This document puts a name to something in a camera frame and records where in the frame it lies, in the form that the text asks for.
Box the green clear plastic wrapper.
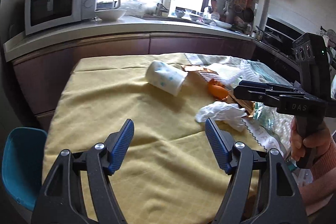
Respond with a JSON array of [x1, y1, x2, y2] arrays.
[[253, 102, 276, 131]]

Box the copper foil snack wrapper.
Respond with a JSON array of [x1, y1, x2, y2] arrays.
[[182, 65, 254, 117]]

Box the orange peel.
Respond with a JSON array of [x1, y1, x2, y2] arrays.
[[207, 79, 229, 101]]

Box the white tissue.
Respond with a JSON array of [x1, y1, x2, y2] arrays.
[[195, 101, 247, 132]]

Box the blue dotted paper cup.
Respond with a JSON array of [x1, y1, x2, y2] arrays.
[[145, 60, 188, 97]]

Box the bubble wrap sheet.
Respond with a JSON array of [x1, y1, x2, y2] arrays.
[[266, 112, 313, 186]]

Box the pink sleeved right forearm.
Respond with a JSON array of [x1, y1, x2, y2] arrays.
[[300, 139, 335, 206]]

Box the blue trash bin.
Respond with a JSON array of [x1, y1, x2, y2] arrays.
[[1, 127, 47, 211]]

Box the person's right hand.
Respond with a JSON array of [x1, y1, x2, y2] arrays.
[[290, 117, 332, 162]]

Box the white dish on counter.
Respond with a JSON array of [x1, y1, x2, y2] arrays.
[[213, 19, 232, 30]]

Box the white soap bottle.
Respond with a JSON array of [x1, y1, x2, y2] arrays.
[[163, 0, 171, 10]]

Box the yellow patterned tablecloth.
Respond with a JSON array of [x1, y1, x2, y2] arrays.
[[42, 53, 230, 223]]

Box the brown base cabinets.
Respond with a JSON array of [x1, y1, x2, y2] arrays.
[[11, 32, 257, 125]]

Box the white bowl on counter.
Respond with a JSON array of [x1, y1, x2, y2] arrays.
[[96, 9, 126, 22]]

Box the glass kettle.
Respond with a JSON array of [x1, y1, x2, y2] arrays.
[[96, 0, 121, 11]]

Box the white microwave oven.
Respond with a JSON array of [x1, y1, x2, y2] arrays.
[[25, 0, 96, 36]]

